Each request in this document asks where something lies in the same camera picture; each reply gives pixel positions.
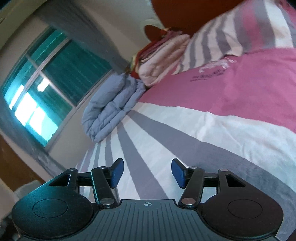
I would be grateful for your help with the sliding glass window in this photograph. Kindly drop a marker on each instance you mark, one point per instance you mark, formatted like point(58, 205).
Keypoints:
point(57, 76)

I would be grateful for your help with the striped pink grey bed sheet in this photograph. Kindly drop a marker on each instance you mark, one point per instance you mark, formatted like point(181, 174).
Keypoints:
point(208, 129)

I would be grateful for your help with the striped pillow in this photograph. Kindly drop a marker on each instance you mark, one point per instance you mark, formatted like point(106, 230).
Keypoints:
point(231, 32)

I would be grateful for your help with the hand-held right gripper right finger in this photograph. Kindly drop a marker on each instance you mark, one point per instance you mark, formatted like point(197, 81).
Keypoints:
point(178, 173)

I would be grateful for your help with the brown wooden headboard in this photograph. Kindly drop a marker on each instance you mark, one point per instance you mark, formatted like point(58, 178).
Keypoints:
point(185, 16)

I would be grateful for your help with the grey curtain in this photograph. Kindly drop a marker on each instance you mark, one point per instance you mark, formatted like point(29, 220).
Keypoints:
point(92, 30)

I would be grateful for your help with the folded light blue duvet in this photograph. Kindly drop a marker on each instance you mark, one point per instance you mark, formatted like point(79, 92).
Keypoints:
point(111, 109)

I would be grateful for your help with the stack of folded clothes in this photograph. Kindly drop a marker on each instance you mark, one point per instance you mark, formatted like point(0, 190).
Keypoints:
point(148, 49)

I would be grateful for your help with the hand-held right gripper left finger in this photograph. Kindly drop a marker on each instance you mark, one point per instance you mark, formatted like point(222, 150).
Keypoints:
point(116, 173)

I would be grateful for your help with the folded pale pink blanket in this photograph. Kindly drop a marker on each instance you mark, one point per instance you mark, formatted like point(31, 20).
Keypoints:
point(161, 60)

